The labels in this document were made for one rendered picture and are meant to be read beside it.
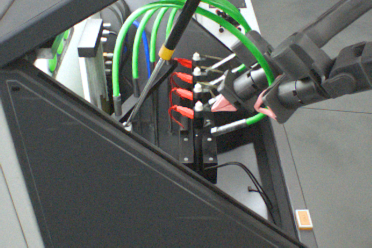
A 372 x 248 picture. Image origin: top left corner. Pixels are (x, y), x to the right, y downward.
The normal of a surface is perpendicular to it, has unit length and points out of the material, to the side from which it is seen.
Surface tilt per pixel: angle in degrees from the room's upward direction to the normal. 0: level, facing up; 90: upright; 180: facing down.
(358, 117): 0
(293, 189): 0
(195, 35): 90
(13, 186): 90
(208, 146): 0
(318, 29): 53
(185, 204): 90
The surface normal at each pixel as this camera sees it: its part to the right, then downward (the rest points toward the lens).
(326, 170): 0.00, -0.80
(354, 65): -0.46, 0.61
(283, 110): 0.44, -0.18
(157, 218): 0.01, 0.60
